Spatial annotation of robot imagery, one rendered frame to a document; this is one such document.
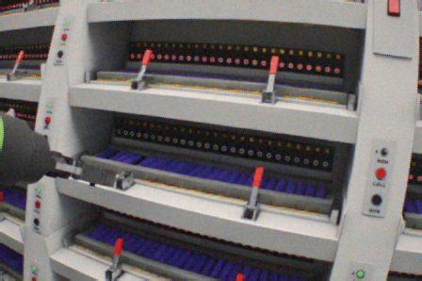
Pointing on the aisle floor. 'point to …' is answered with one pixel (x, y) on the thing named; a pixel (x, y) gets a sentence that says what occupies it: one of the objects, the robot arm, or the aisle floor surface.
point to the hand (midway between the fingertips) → (99, 175)
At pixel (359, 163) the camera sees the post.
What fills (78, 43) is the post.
